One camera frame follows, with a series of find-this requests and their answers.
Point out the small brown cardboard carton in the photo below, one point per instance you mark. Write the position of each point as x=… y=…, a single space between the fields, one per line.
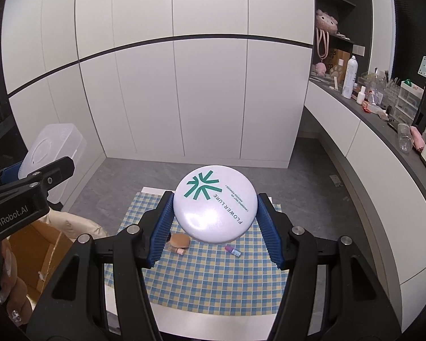
x=339 y=58

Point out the person's left hand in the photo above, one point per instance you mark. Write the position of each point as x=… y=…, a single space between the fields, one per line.
x=12 y=284

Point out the small pink plush toy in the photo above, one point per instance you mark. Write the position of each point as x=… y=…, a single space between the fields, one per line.
x=320 y=68

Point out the pink cloth pouch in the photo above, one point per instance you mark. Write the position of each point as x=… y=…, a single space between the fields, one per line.
x=417 y=138

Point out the brown cardboard box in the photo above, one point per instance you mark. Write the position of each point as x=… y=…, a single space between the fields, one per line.
x=39 y=245

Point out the white low table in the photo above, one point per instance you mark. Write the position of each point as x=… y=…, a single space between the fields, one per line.
x=206 y=323

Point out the cream cushioned chair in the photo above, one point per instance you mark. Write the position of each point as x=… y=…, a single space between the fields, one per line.
x=78 y=225

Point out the translucent square plastic box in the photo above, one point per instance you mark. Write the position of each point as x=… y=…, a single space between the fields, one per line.
x=56 y=142

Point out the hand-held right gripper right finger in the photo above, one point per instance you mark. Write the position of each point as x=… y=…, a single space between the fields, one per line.
x=269 y=234

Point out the black wall shelf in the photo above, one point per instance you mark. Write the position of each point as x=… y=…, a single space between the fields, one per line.
x=340 y=3

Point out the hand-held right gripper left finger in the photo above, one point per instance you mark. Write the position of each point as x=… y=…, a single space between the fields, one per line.
x=159 y=231

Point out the clear bottle pink cap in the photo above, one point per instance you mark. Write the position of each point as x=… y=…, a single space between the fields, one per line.
x=174 y=249

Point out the white round compact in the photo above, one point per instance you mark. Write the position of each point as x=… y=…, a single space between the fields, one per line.
x=216 y=206

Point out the pink plush bag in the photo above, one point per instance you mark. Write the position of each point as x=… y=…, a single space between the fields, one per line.
x=326 y=21

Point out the small purple capped vial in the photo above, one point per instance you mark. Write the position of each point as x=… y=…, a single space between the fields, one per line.
x=233 y=250

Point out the white mini drawer unit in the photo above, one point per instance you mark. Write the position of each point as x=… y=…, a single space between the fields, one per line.
x=406 y=103

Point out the small white bottle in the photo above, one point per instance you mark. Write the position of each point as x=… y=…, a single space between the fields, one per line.
x=361 y=96

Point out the white counter cabinet dark top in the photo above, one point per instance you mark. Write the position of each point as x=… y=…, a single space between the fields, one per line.
x=376 y=170

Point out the white spray bottle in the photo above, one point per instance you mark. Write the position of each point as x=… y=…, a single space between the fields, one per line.
x=349 y=78

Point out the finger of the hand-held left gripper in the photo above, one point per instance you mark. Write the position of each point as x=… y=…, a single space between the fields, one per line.
x=55 y=172
x=10 y=172

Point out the blue yellow checkered tablecloth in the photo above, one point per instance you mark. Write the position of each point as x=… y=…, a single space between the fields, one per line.
x=213 y=280

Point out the clear acrylic organizer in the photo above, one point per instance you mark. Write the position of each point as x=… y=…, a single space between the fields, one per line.
x=380 y=81

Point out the white wardrobe cabinets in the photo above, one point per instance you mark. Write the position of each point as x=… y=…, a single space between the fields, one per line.
x=198 y=96

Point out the tan makeup puff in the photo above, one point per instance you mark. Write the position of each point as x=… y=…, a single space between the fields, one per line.
x=180 y=240

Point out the clear drinking glass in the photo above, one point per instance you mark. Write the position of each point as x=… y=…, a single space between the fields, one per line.
x=404 y=138

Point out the small floor socket plate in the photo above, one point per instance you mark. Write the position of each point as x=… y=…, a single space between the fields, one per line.
x=335 y=181

